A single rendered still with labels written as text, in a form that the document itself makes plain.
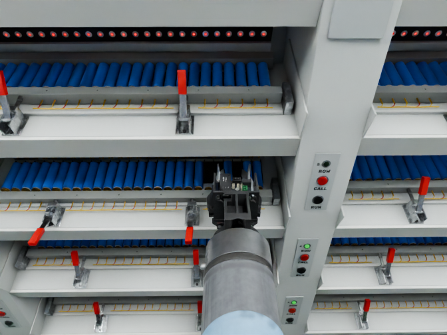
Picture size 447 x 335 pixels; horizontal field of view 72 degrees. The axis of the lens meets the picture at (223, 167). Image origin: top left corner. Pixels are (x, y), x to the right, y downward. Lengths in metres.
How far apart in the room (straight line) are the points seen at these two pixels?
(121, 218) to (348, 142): 0.43
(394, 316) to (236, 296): 0.74
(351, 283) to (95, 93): 0.67
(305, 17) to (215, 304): 0.36
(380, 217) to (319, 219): 0.13
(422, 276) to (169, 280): 0.59
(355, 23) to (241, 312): 0.36
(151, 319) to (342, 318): 0.52
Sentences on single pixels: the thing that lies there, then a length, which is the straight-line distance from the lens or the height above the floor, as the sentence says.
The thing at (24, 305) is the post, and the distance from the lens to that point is 0.96.
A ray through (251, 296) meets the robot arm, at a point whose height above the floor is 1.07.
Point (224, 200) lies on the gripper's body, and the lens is 0.48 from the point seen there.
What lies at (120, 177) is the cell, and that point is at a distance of 0.67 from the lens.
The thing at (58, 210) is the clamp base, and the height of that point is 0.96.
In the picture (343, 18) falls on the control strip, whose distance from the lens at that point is 0.44.
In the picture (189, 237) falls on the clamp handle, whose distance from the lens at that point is 0.55.
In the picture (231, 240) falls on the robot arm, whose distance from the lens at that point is 0.41.
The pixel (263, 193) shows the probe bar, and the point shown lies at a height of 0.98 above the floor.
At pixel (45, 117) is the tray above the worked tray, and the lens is 0.58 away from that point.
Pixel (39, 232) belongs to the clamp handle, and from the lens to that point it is 0.64.
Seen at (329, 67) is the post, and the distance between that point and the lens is 0.46.
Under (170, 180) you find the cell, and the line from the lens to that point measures 0.64.
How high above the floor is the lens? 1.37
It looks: 35 degrees down
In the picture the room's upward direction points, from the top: straight up
